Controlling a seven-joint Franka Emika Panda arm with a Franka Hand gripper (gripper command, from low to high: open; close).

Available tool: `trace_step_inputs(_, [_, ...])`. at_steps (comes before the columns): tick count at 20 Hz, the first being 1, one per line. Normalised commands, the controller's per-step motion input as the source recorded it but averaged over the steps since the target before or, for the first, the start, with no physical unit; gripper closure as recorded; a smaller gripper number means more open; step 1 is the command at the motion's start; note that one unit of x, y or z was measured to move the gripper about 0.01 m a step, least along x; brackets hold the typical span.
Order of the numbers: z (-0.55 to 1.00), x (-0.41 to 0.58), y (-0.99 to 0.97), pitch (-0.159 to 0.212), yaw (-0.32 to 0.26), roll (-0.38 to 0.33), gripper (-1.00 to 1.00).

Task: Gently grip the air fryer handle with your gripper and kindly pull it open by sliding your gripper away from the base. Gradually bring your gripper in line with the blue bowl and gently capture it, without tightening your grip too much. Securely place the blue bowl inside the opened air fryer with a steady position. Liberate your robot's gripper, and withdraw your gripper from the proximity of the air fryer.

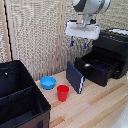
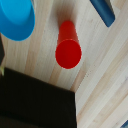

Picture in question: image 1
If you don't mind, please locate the red plastic cup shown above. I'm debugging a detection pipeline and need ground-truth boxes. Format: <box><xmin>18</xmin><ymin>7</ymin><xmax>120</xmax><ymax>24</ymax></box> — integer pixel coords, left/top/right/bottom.
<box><xmin>56</xmin><ymin>84</ymin><xmax>71</xmax><ymax>103</ymax></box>

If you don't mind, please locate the black fabric storage box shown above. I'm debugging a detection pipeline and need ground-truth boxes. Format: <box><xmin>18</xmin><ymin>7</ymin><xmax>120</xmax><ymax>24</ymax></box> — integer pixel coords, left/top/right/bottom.
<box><xmin>0</xmin><ymin>60</ymin><xmax>52</xmax><ymax>128</ymax></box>

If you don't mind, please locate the black air fryer drawer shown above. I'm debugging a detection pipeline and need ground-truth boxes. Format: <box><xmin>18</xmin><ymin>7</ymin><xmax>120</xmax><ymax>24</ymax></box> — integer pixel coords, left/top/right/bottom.
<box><xmin>73</xmin><ymin>49</ymin><xmax>122</xmax><ymax>88</ymax></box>

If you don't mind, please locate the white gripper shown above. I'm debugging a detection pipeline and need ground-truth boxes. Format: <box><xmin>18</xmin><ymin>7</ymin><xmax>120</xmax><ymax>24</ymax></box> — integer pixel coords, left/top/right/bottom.
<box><xmin>64</xmin><ymin>20</ymin><xmax>101</xmax><ymax>51</ymax></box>

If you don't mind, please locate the dark blue book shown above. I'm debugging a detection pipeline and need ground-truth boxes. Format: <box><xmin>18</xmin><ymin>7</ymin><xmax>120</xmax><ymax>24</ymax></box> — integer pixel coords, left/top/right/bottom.
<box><xmin>65</xmin><ymin>60</ymin><xmax>85</xmax><ymax>95</ymax></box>

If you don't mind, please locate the black air fryer housing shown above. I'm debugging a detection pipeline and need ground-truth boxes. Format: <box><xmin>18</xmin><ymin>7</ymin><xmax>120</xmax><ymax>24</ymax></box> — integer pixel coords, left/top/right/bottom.
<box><xmin>91</xmin><ymin>28</ymin><xmax>128</xmax><ymax>80</ymax></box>

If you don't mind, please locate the woven rattan folding screen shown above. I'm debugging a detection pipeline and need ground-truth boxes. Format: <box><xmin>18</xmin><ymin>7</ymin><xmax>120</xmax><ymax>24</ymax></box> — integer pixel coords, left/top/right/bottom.
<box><xmin>0</xmin><ymin>0</ymin><xmax>128</xmax><ymax>82</ymax></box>

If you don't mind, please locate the blue plastic bowl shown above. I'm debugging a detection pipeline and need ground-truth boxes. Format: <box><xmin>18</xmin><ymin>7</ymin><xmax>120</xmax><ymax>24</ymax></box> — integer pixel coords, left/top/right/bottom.
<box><xmin>39</xmin><ymin>75</ymin><xmax>57</xmax><ymax>91</ymax></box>

